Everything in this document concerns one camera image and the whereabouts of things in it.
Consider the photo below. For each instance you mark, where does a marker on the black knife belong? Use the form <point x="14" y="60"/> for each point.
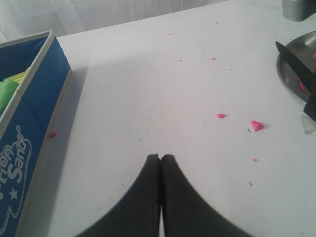
<point x="307" y="78"/>

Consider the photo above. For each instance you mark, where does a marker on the round steel plate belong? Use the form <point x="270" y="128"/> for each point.
<point x="304" y="47"/>

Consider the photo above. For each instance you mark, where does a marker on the blue motion sand box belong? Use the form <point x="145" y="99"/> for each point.
<point x="25" y="120"/>

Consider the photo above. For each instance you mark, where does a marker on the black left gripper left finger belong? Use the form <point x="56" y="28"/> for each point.
<point x="137" y="213"/>

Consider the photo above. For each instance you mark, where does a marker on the pink sand crumb small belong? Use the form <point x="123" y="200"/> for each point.
<point x="220" y="115"/>

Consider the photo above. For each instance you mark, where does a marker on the pink sand crumb large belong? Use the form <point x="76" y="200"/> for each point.
<point x="256" y="126"/>

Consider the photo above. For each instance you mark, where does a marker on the green sand mould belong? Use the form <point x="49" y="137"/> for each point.
<point x="7" y="89"/>

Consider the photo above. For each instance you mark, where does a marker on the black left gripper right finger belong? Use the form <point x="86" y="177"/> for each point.
<point x="185" y="212"/>

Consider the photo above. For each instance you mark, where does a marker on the clear tape scrap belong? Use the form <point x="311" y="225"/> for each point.
<point x="309" y="125"/>

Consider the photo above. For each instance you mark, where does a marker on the white backdrop curtain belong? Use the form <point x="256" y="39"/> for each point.
<point x="19" y="18"/>

